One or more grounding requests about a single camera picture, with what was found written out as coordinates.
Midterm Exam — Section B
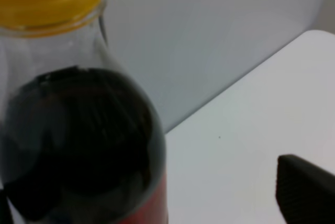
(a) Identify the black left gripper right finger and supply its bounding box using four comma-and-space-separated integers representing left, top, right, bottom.
275, 154, 334, 223

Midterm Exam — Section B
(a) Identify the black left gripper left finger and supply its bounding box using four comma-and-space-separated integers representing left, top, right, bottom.
0, 187, 14, 224

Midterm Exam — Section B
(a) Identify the cola bottle yellow cap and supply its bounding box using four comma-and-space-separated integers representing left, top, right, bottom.
1, 0, 169, 223

